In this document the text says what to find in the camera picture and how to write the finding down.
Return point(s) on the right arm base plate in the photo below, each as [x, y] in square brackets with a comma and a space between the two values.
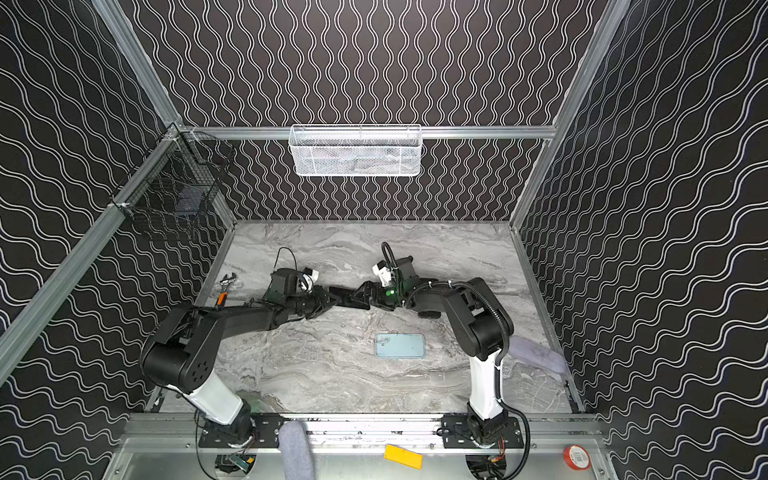
[467, 431]

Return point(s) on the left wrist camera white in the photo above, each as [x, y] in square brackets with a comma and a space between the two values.
[308, 279]

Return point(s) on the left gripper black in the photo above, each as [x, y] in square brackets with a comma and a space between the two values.
[323, 297]

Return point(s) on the yellow card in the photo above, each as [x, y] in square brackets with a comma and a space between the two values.
[403, 457]

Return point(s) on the white mesh basket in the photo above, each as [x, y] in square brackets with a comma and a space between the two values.
[356, 150]

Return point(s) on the purple grey cloth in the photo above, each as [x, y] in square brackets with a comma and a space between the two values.
[537, 355]

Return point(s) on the red tape roll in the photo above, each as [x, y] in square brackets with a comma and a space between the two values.
[577, 458]

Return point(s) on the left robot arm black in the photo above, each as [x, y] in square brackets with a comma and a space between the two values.
[182, 354]

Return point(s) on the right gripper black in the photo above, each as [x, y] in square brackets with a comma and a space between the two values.
[379, 293]

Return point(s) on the black phone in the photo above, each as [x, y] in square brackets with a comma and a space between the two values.
[344, 298]

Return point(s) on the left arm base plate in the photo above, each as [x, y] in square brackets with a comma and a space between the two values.
[261, 431]

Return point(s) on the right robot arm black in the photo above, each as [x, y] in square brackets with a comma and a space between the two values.
[480, 324]

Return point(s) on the light blue phone case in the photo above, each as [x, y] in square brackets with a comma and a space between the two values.
[400, 346]

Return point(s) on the black wire basket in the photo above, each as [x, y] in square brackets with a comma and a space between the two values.
[181, 196]

